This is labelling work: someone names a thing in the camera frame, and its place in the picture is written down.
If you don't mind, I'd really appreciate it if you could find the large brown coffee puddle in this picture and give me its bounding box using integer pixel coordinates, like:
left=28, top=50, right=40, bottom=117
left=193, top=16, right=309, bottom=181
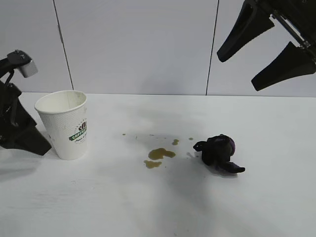
left=148, top=147, right=176, bottom=160

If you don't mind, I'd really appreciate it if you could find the medium brown coffee puddle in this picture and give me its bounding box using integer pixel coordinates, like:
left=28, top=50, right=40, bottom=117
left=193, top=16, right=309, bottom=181
left=144, top=159, right=162, bottom=170

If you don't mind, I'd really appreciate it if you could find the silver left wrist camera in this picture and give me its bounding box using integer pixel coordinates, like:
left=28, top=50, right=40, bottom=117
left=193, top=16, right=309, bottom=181
left=0, top=50, right=39, bottom=79

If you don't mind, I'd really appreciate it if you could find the white paper coffee cup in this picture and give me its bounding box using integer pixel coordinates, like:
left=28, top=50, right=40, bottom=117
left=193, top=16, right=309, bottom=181
left=34, top=90, right=88, bottom=161

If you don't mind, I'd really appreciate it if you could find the dark purple cloth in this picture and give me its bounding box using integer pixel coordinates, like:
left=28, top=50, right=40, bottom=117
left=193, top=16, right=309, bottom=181
left=193, top=134, right=246, bottom=175

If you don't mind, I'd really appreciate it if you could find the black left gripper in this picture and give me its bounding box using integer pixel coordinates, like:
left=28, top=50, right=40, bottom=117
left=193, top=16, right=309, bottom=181
left=0, top=82, right=52, bottom=156

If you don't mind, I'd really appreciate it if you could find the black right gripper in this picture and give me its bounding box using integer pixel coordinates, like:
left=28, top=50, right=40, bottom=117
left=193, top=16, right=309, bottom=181
left=216, top=0, right=316, bottom=91

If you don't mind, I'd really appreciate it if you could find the black left camera cable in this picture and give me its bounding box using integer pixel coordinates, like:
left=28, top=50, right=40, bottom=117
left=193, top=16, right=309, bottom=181
left=0, top=70, right=15, bottom=86

